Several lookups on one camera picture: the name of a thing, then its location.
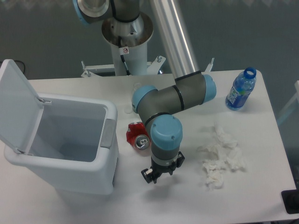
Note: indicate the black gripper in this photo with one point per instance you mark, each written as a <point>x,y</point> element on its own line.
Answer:
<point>156,170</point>

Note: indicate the crushed red soda can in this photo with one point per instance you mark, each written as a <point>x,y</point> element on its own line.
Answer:
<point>138,138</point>

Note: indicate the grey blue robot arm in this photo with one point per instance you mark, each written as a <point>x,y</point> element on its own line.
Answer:
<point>156,108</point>

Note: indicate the crumpled white tissue paper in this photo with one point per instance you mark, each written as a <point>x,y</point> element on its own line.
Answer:
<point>222,154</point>

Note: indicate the white bottle cap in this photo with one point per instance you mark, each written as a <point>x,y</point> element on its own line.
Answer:
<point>128,110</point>

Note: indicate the clear small water bottle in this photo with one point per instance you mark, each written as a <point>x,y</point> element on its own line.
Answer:
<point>136,86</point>

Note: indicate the white plastic trash bin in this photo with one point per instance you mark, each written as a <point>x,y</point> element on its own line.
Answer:
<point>70,142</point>

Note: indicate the blue plastic drink bottle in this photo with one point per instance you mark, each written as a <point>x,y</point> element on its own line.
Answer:
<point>242,87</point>

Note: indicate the black device at edge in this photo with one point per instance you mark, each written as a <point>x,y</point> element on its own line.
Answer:
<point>291,201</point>

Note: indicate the white furniture at right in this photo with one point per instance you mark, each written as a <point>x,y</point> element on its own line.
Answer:
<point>290,106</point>

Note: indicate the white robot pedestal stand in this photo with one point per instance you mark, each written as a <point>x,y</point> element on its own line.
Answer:
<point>128,42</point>

